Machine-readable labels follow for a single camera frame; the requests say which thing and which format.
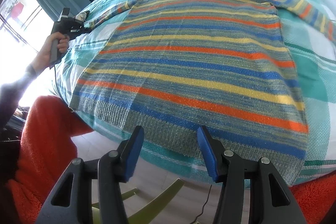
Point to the person's left forearm dark sleeve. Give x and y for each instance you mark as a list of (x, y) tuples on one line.
[(12, 93)]

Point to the teal white plaid blanket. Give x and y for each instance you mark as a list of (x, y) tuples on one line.
[(314, 56)]

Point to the striped knit sweater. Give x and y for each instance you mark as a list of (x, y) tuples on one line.
[(174, 65)]

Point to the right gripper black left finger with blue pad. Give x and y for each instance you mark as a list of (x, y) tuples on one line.
[(70, 200)]

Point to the olive green chair legs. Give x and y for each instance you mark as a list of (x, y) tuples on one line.
[(147, 213)]

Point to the patterned white pillow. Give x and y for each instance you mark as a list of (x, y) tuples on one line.
[(82, 16)]

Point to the red fleece trousers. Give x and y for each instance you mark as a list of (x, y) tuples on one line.
[(45, 152)]

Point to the person's left hand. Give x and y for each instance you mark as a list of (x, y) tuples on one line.
[(42, 60)]

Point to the window frame with bars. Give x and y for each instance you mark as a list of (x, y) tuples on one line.
[(17, 16)]

